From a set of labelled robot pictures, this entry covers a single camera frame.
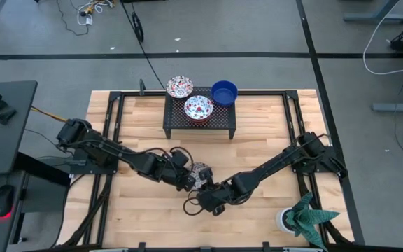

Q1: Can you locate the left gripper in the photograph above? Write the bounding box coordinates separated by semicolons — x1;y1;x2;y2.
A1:
159;164;196;193

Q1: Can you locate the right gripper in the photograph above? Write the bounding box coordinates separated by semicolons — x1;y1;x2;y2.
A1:
191;167;236;213

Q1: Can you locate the black floral mini bowl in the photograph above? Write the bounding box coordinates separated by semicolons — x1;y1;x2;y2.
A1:
165;75;195;99
189;162;213;192

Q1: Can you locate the red floral mini bowl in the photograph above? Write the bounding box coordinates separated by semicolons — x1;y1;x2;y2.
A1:
183;94;214;122

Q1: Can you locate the blue mini bowl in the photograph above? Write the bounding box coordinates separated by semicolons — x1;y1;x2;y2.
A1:
211;80;239;108

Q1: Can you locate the black perforated metal shelf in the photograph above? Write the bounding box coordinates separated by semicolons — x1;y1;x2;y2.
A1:
162;86;237;140

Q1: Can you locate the snake plant in white pot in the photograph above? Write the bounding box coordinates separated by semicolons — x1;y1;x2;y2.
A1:
276;191;341;252

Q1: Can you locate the black computer mouse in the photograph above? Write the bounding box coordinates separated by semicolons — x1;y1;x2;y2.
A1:
0;184;15;218

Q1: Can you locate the black desk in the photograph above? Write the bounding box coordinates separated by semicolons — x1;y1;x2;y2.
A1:
0;80;71;252

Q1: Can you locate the black crumpled cloth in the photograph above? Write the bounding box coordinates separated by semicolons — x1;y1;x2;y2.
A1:
0;99;17;126

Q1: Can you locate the grey desk foot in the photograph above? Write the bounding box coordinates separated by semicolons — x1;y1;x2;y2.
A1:
372;62;403;113
344;0;403;25

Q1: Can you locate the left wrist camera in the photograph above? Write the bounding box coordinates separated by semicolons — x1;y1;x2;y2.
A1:
169;149;190;168

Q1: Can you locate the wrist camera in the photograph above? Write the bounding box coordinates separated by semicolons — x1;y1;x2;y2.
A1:
169;149;190;168
211;204;227;217

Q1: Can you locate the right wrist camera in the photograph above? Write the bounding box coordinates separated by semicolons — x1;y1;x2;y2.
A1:
211;204;227;217

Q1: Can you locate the black metal table frame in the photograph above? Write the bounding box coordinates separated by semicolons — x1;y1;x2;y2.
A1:
57;78;365;248

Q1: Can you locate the yellow cable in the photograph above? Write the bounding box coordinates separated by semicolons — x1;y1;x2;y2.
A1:
30;106;66;123

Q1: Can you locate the black floor cable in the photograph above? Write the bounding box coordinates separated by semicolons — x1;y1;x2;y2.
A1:
120;0;166;90

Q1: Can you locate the white floor cable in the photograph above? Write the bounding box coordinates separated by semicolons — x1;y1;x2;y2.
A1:
362;0;403;76

